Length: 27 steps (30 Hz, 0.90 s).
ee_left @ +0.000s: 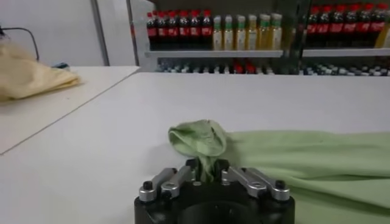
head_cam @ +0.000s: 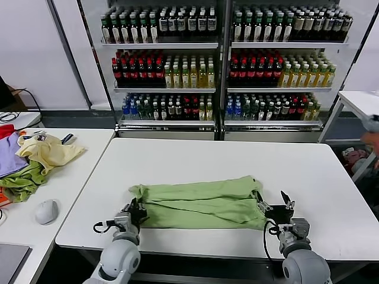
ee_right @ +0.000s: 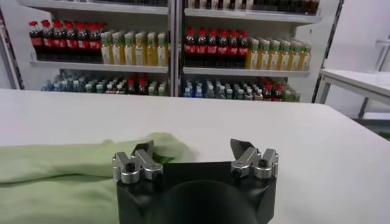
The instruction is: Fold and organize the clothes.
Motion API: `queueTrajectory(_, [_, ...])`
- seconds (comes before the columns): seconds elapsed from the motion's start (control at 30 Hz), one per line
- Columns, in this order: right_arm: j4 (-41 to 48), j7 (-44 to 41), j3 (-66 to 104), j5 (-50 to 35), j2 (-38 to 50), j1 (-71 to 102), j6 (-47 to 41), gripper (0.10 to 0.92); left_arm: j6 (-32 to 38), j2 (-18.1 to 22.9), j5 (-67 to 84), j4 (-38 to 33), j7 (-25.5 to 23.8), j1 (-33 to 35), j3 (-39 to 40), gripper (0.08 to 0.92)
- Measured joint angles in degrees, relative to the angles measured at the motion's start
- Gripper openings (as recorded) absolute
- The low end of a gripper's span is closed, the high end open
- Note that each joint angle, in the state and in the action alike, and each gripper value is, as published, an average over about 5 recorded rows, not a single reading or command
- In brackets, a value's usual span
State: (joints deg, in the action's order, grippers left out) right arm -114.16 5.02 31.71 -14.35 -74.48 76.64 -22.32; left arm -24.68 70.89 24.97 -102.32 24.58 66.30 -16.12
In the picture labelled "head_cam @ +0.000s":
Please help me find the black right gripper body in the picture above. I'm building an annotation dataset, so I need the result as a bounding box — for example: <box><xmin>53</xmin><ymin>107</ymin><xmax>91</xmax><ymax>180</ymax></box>
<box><xmin>264</xmin><ymin>205</ymin><xmax>293</xmax><ymax>226</ymax></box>

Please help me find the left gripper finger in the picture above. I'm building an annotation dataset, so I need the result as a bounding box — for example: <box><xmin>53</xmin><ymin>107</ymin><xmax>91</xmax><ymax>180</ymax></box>
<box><xmin>121</xmin><ymin>197</ymin><xmax>139</xmax><ymax>214</ymax></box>
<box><xmin>137</xmin><ymin>199</ymin><xmax>149</xmax><ymax>221</ymax></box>

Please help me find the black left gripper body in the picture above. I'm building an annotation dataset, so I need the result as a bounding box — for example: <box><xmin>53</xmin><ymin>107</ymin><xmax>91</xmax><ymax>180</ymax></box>
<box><xmin>129</xmin><ymin>211</ymin><xmax>148</xmax><ymax>230</ymax></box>

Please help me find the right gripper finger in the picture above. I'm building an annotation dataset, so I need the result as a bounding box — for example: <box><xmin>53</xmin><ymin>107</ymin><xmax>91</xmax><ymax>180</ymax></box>
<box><xmin>280</xmin><ymin>191</ymin><xmax>296</xmax><ymax>211</ymax></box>
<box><xmin>254</xmin><ymin>191</ymin><xmax>269</xmax><ymax>213</ymax></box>

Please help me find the light green t-shirt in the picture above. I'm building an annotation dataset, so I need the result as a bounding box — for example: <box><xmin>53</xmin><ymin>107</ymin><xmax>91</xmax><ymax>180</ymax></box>
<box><xmin>128</xmin><ymin>175</ymin><xmax>269</xmax><ymax>231</ymax></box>

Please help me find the pink grey clothes pile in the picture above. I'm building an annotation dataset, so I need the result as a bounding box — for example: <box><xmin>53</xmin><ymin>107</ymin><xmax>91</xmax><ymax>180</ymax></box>
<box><xmin>342</xmin><ymin>146</ymin><xmax>371</xmax><ymax>178</ymax></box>

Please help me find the person's hand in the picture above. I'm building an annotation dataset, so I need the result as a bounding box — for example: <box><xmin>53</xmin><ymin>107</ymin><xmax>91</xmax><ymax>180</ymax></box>
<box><xmin>361</xmin><ymin>131</ymin><xmax>379</xmax><ymax>154</ymax></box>

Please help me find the white computer mouse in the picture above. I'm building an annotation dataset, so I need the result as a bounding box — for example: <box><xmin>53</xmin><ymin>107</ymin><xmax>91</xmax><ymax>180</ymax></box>
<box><xmin>34</xmin><ymin>199</ymin><xmax>59</xmax><ymax>226</ymax></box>

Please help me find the blue white striped item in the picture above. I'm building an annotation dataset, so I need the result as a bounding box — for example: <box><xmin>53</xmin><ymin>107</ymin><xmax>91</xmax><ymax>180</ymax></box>
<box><xmin>60</xmin><ymin>133</ymin><xmax>78</xmax><ymax>146</ymax></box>

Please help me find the pale yellow shirt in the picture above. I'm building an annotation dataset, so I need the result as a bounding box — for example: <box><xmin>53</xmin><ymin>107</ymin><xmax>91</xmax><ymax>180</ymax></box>
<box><xmin>14</xmin><ymin>133</ymin><xmax>88</xmax><ymax>176</ymax></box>

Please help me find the green towel cloth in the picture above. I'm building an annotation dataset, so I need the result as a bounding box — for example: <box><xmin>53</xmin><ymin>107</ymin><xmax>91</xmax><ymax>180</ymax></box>
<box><xmin>0</xmin><ymin>161</ymin><xmax>50</xmax><ymax>204</ymax></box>

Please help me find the white side table with legs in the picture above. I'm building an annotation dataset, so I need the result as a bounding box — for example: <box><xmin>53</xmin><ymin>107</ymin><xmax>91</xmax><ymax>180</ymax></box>
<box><xmin>318</xmin><ymin>90</ymin><xmax>379</xmax><ymax>143</ymax></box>

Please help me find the yellow drink bottle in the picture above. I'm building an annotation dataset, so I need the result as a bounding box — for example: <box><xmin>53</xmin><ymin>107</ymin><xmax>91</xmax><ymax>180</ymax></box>
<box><xmin>181</xmin><ymin>63</ymin><xmax>191</xmax><ymax>89</ymax></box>
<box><xmin>308</xmin><ymin>63</ymin><xmax>319</xmax><ymax>88</ymax></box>
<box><xmin>290</xmin><ymin>63</ymin><xmax>300</xmax><ymax>88</ymax></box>
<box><xmin>280</xmin><ymin>63</ymin><xmax>291</xmax><ymax>88</ymax></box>
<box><xmin>206</xmin><ymin>63</ymin><xmax>216</xmax><ymax>89</ymax></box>
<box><xmin>172</xmin><ymin>63</ymin><xmax>182</xmax><ymax>89</ymax></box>
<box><xmin>299</xmin><ymin>63</ymin><xmax>309</xmax><ymax>88</ymax></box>
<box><xmin>327</xmin><ymin>63</ymin><xmax>338</xmax><ymax>88</ymax></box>
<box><xmin>189</xmin><ymin>63</ymin><xmax>199</xmax><ymax>89</ymax></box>
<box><xmin>317</xmin><ymin>63</ymin><xmax>328</xmax><ymax>88</ymax></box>
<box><xmin>164</xmin><ymin>63</ymin><xmax>174</xmax><ymax>89</ymax></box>
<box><xmin>198</xmin><ymin>63</ymin><xmax>207</xmax><ymax>89</ymax></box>

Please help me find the orange item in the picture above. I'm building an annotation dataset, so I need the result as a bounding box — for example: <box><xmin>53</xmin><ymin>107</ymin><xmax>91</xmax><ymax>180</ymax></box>
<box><xmin>0</xmin><ymin>186</ymin><xmax>13</xmax><ymax>208</ymax></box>

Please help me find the cola bottle red cap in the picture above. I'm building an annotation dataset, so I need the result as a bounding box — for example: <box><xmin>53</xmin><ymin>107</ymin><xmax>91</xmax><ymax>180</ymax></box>
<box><xmin>129</xmin><ymin>57</ymin><xmax>139</xmax><ymax>87</ymax></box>
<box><xmin>247</xmin><ymin>57</ymin><xmax>257</xmax><ymax>87</ymax></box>
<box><xmin>229</xmin><ymin>57</ymin><xmax>239</xmax><ymax>87</ymax></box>
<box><xmin>265</xmin><ymin>57</ymin><xmax>275</xmax><ymax>87</ymax></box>
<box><xmin>238</xmin><ymin>57</ymin><xmax>248</xmax><ymax>87</ymax></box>
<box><xmin>146</xmin><ymin>57</ymin><xmax>156</xmax><ymax>87</ymax></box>
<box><xmin>155</xmin><ymin>57</ymin><xmax>165</xmax><ymax>87</ymax></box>
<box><xmin>137</xmin><ymin>57</ymin><xmax>147</xmax><ymax>87</ymax></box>
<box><xmin>256</xmin><ymin>57</ymin><xmax>266</xmax><ymax>87</ymax></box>
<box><xmin>120</xmin><ymin>57</ymin><xmax>130</xmax><ymax>87</ymax></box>
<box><xmin>111</xmin><ymin>57</ymin><xmax>121</xmax><ymax>87</ymax></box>
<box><xmin>274</xmin><ymin>57</ymin><xmax>284</xmax><ymax>87</ymax></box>

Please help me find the purple shirt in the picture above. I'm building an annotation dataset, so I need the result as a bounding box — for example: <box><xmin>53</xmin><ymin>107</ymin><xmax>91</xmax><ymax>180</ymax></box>
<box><xmin>0</xmin><ymin>131</ymin><xmax>30</xmax><ymax>179</ymax></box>

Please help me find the grey laptop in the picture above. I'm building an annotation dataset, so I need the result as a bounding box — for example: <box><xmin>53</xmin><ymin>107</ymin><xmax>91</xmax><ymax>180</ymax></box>
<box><xmin>0</xmin><ymin>243</ymin><xmax>33</xmax><ymax>284</ymax></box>

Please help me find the red cloth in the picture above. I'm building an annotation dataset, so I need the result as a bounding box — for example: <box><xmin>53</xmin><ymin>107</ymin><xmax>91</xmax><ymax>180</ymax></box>
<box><xmin>0</xmin><ymin>124</ymin><xmax>15</xmax><ymax>140</ymax></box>

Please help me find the cardboard box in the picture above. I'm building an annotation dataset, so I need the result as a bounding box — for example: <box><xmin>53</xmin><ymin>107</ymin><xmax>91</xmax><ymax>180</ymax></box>
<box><xmin>6</xmin><ymin>85</ymin><xmax>30</xmax><ymax>112</ymax></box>

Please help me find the beverage display shelf unit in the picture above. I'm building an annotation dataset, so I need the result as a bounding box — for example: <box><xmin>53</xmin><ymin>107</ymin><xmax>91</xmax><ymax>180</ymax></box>
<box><xmin>77</xmin><ymin>0</ymin><xmax>229</xmax><ymax>141</ymax></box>
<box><xmin>223</xmin><ymin>0</ymin><xmax>361</xmax><ymax>143</ymax></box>

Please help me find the black monitor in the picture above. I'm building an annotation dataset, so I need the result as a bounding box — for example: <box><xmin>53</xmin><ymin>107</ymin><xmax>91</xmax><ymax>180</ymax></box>
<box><xmin>0</xmin><ymin>75</ymin><xmax>17</xmax><ymax>111</ymax></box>

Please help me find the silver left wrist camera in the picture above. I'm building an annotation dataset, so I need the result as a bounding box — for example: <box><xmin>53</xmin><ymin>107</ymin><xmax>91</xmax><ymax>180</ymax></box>
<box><xmin>114</xmin><ymin>211</ymin><xmax>131</xmax><ymax>227</ymax></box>

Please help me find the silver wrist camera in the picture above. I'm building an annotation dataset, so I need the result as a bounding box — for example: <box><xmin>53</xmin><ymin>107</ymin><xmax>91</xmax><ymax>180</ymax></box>
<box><xmin>114</xmin><ymin>211</ymin><xmax>131</xmax><ymax>227</ymax></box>
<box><xmin>291</xmin><ymin>218</ymin><xmax>311</xmax><ymax>241</ymax></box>

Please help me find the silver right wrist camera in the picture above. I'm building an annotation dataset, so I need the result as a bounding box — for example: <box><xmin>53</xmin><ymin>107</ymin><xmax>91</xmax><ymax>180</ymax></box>
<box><xmin>291</xmin><ymin>218</ymin><xmax>311</xmax><ymax>241</ymax></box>

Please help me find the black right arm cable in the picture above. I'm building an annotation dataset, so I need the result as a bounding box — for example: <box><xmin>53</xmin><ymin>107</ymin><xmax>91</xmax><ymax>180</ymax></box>
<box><xmin>262</xmin><ymin>219</ymin><xmax>285</xmax><ymax>263</ymax></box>

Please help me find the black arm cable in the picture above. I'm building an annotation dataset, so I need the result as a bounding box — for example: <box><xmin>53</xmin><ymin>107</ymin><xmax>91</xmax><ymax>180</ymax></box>
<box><xmin>93</xmin><ymin>220</ymin><xmax>117</xmax><ymax>235</ymax></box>
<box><xmin>262</xmin><ymin>219</ymin><xmax>285</xmax><ymax>263</ymax></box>

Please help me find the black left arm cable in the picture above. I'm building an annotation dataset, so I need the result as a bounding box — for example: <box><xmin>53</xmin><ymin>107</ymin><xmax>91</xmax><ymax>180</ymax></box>
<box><xmin>93</xmin><ymin>220</ymin><xmax>117</xmax><ymax>235</ymax></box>

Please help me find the black monitor cable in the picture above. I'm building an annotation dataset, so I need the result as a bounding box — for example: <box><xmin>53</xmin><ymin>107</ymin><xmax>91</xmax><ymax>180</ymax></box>
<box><xmin>13</xmin><ymin>88</ymin><xmax>41</xmax><ymax>112</ymax></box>

